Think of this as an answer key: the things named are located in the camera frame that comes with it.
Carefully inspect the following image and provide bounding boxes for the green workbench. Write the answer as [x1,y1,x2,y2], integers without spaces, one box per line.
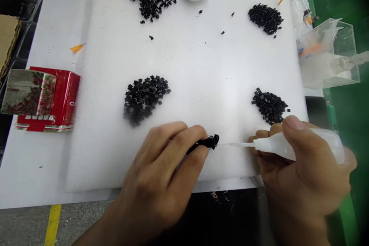
[302,0,369,246]

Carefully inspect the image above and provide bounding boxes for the white foam mat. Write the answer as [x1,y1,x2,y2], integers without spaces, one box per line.
[65,0,309,193]

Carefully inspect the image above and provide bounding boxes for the black plastic crate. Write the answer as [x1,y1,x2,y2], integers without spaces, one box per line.
[0,0,48,85]

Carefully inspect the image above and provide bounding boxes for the small pile of black squares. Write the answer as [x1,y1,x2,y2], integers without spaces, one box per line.
[251,87,291,126]

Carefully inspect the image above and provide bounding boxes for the clear acrylic box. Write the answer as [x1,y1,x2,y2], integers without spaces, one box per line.
[296,18,361,90]

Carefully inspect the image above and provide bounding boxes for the clear plastic mixing nozzle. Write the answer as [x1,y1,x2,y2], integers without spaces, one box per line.
[334,51,369,70]

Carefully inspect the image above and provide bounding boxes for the person's right hand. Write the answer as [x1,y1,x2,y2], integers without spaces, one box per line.
[255,115,358,224]

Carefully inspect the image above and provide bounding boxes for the large pile of black squares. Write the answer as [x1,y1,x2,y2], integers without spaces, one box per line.
[123,75,173,128]

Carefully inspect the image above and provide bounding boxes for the brown cardboard sheet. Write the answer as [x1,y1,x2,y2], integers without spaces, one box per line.
[0,14,22,80]

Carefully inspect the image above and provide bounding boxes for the orange tipped dispensing needle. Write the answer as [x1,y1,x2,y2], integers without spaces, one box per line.
[299,40,323,57]

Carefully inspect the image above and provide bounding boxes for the pile of black assembled pieces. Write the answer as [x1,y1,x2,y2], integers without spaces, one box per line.
[248,3,284,36]

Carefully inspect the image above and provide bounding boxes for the person's left hand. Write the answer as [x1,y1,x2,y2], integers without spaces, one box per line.
[115,121,209,222]

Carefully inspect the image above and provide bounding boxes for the white glue squeeze bottle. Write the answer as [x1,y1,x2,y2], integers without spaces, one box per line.
[218,128,346,165]

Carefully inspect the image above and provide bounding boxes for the red floral paper box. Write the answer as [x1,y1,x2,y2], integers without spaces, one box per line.
[0,66,81,134]

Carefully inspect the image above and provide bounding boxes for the loose orange needle tip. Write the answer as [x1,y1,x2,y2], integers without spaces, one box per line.
[70,42,87,54]

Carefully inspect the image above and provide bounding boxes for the small black plastic part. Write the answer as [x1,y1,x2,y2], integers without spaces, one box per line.
[186,134,221,156]

